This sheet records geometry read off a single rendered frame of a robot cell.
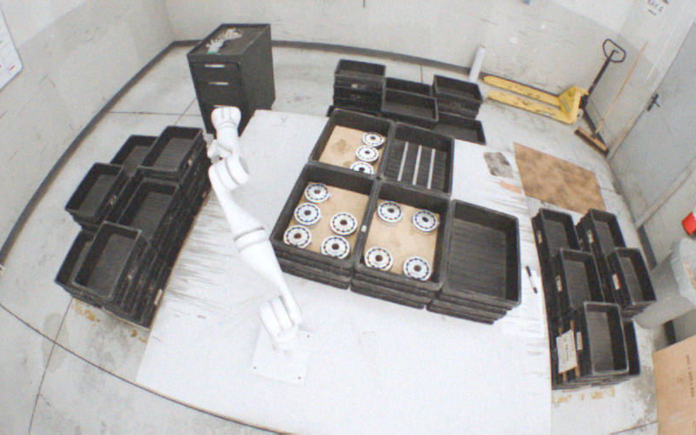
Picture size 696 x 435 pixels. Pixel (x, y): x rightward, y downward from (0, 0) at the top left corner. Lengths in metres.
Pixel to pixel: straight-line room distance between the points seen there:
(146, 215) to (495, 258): 1.90
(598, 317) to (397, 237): 1.34
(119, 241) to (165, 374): 0.91
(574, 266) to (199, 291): 2.11
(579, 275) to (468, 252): 1.13
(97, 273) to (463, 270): 1.78
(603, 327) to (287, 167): 1.96
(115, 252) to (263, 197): 0.92
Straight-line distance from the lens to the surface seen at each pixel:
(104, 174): 2.42
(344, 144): 1.56
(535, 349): 1.45
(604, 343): 2.05
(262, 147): 1.76
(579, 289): 2.22
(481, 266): 1.30
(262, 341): 1.17
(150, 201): 2.18
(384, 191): 1.31
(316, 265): 1.15
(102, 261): 1.95
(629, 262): 2.53
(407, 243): 1.24
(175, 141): 2.35
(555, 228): 2.54
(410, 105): 2.54
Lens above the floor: 1.86
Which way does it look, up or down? 54 degrees down
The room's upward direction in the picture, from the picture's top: 7 degrees clockwise
